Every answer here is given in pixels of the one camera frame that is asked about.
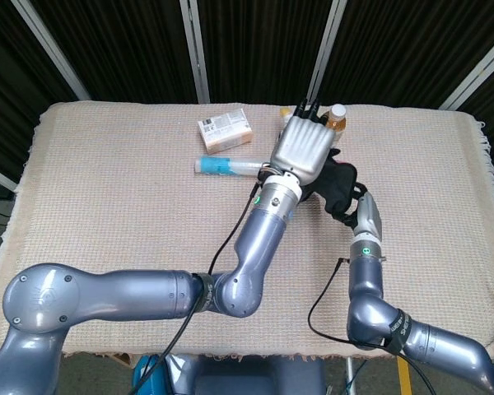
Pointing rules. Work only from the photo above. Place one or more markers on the small orange white carton box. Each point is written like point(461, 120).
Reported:
point(226, 131)

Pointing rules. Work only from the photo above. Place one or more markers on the bright blue plastic object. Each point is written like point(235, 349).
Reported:
point(142, 380)

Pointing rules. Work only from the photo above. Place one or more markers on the plastic bag roll blue label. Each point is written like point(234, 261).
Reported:
point(222, 165)

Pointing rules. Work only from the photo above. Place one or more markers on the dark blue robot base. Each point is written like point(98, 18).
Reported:
point(251, 376)

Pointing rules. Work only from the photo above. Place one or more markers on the grey metal table leg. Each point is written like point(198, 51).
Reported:
point(349, 376)

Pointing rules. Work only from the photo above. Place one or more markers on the amber tea bottle white cap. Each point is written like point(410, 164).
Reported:
point(337, 119)

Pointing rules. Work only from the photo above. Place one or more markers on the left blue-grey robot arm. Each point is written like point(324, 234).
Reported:
point(148, 294)

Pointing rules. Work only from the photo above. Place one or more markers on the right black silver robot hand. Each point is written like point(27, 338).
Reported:
point(370, 218)

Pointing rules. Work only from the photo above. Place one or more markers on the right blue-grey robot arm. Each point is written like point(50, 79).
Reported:
point(366, 296)

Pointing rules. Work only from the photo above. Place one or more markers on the beige woven table mat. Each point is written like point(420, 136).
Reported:
point(107, 205)

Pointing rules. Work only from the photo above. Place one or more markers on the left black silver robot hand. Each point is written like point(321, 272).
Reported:
point(302, 144)

